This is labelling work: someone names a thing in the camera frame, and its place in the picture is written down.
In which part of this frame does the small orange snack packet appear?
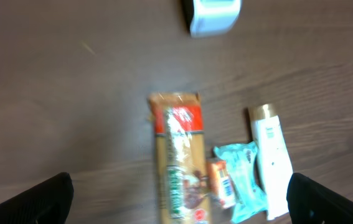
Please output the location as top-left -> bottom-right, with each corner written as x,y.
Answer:
207,158 -> 237,209

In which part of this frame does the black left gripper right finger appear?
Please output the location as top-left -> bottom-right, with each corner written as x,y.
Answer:
286,172 -> 353,224

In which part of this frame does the teal snack packet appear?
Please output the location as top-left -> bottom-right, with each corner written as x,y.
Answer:
214,142 -> 268,223

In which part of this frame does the white tube gold cap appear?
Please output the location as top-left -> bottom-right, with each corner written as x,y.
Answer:
248,104 -> 293,221

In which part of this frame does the spaghetti pasta packet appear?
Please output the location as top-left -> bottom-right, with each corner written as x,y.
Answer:
148,93 -> 212,224

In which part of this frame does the white barcode scanner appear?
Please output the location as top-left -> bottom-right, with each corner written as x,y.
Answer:
181,0 -> 243,38

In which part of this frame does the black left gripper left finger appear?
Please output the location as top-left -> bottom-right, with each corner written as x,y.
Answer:
0,172 -> 74,224

